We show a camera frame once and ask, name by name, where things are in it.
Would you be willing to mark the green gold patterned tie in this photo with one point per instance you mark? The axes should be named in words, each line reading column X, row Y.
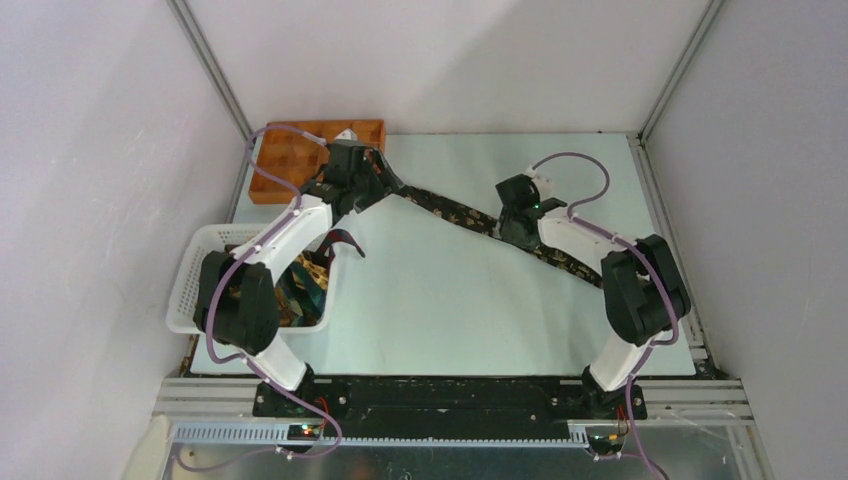
column 301, row 291

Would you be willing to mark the black gold floral tie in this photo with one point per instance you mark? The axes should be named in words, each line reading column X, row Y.
column 474, row 220

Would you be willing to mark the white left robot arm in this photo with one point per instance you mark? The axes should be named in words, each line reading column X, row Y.
column 237, row 308

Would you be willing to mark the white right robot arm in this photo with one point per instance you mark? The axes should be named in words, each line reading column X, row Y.
column 643, row 291

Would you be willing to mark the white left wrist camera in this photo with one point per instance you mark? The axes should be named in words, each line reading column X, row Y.
column 347, row 135

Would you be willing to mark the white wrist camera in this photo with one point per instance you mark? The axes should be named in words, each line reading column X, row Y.
column 347, row 135
column 543, row 185

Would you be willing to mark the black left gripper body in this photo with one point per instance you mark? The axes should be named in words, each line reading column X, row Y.
column 367, row 186

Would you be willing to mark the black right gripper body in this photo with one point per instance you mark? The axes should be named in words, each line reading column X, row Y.
column 507, row 227

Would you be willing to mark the wooden compartment tray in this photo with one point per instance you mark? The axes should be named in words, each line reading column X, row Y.
column 295, row 159

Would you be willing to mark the aluminium frame rail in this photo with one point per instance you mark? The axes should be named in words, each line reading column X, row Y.
column 220, row 409

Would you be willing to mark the dark red striped tie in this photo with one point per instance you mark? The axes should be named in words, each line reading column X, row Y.
column 325, row 254

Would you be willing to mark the white plastic basket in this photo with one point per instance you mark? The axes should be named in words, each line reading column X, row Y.
column 184, row 295

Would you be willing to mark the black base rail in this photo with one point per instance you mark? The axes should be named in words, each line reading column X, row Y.
column 450, row 408

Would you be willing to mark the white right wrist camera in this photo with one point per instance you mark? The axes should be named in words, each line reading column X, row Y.
column 543, row 185

